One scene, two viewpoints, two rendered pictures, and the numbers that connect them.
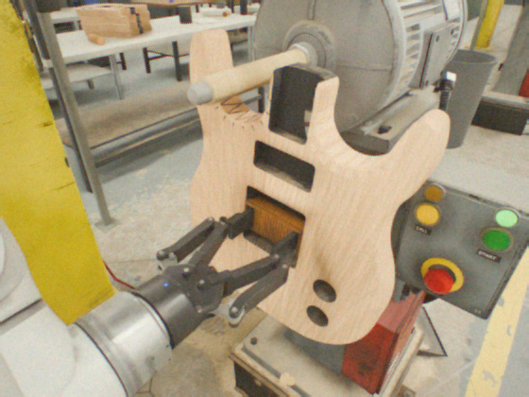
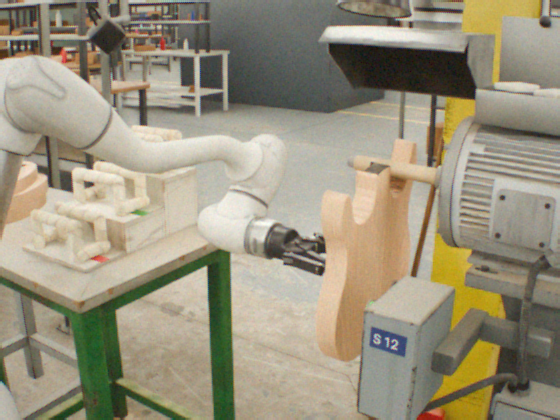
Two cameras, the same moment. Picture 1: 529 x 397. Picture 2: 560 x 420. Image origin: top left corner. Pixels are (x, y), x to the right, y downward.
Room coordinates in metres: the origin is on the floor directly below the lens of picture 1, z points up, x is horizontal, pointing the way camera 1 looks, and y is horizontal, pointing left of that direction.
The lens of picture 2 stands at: (0.14, -1.19, 1.57)
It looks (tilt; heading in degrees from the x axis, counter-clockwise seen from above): 18 degrees down; 86
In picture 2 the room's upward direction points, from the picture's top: 1 degrees clockwise
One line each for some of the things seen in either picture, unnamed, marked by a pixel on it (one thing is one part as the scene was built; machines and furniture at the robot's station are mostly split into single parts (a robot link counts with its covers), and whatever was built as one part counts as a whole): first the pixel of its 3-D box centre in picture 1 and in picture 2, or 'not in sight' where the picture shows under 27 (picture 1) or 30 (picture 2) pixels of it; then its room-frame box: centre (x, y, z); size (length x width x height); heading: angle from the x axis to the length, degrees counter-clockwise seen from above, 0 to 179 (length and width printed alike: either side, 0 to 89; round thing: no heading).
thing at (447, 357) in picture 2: not in sight; (461, 339); (0.54, -0.28, 1.02); 0.19 x 0.04 x 0.04; 51
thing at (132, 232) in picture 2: not in sight; (111, 221); (-0.20, 0.51, 0.98); 0.27 x 0.16 x 0.09; 145
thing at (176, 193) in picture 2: not in sight; (147, 194); (-0.11, 0.64, 1.02); 0.27 x 0.15 x 0.17; 145
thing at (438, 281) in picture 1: (439, 277); not in sight; (0.38, -0.26, 0.97); 0.04 x 0.04 x 0.04; 51
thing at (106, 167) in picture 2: not in sight; (118, 170); (-0.18, 0.55, 1.12); 0.20 x 0.03 x 0.03; 144
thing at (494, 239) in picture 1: (497, 238); not in sight; (0.36, -0.30, 1.07); 0.03 x 0.01 x 0.03; 51
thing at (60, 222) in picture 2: not in sight; (55, 220); (-0.32, 0.35, 1.04); 0.20 x 0.03 x 0.03; 144
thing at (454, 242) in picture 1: (450, 221); (446, 369); (0.50, -0.32, 0.99); 0.24 x 0.21 x 0.26; 141
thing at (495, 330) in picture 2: not in sight; (517, 336); (0.64, -0.28, 1.02); 0.13 x 0.04 x 0.04; 141
